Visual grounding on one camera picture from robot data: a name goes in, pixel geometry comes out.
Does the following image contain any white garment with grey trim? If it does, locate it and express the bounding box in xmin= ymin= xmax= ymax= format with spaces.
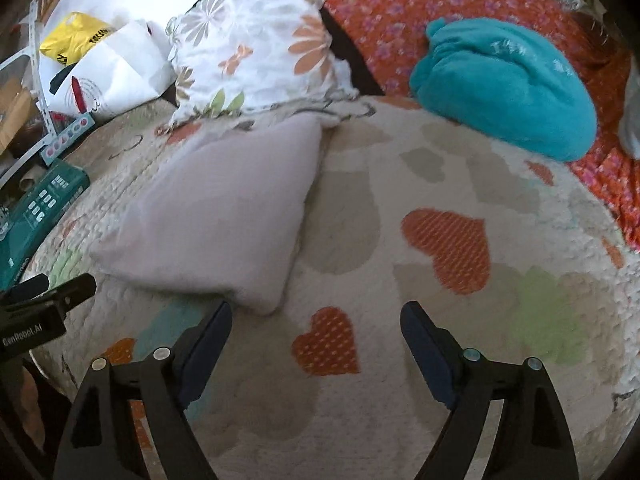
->
xmin=91 ymin=113 xmax=323 ymax=315

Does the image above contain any green plastic package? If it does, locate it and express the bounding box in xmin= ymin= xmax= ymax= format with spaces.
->
xmin=1 ymin=160 xmax=90 ymax=290

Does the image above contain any teal strip with coloured shapes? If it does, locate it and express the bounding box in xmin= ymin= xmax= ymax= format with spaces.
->
xmin=40 ymin=113 xmax=96 ymax=167

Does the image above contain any quilted heart pattern bedspread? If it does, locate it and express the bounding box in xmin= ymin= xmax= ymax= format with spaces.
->
xmin=19 ymin=94 xmax=640 ymax=480

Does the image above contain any white paper bag red print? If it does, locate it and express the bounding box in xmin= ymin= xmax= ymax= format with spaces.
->
xmin=47 ymin=20 xmax=176 ymax=122

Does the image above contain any yellow plastic bag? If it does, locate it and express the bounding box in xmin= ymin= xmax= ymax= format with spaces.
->
xmin=39 ymin=12 xmax=116 ymax=66

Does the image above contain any grey crumpled garment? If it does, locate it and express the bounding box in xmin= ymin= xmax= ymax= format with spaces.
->
xmin=618 ymin=58 xmax=640 ymax=160

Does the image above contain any white floral pillow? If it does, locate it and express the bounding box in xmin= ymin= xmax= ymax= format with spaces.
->
xmin=166 ymin=0 xmax=358 ymax=129

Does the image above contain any teal folded towel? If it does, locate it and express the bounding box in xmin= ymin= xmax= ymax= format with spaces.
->
xmin=409 ymin=18 xmax=598 ymax=162

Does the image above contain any red floral bed sheet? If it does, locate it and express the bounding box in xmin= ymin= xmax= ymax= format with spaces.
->
xmin=324 ymin=0 xmax=639 ymax=248

